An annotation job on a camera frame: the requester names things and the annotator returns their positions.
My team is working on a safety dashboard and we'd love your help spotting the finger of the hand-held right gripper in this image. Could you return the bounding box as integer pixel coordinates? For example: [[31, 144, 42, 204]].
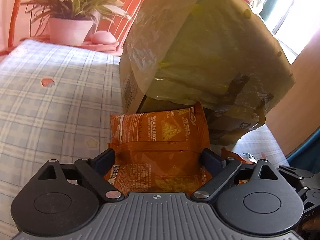
[[277, 165, 320, 188], [296, 184, 320, 205]]

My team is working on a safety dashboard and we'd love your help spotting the dark framed window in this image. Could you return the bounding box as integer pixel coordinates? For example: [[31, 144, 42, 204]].
[[252, 0, 320, 58]]

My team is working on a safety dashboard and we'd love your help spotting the printed room backdrop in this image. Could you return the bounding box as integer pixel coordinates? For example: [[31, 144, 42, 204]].
[[0, 0, 265, 58]]

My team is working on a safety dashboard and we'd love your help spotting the cardboard box with plastic liner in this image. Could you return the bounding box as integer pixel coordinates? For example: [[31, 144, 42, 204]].
[[119, 0, 297, 146]]

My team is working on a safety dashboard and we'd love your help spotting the checked tablecloth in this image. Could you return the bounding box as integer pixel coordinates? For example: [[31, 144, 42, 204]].
[[0, 39, 287, 234]]

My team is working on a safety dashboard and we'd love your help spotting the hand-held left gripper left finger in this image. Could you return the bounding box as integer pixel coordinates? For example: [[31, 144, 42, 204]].
[[37, 148, 125, 202]]

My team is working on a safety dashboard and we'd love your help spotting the wooden door panel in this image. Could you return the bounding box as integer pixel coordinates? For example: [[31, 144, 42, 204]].
[[264, 22, 320, 157]]

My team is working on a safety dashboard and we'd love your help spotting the orange snack packet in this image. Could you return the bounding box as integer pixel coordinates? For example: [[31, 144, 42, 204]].
[[107, 101, 213, 194], [220, 147, 258, 186]]

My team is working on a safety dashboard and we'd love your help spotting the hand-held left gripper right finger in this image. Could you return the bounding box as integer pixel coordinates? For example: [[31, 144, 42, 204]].
[[190, 148, 279, 202]]

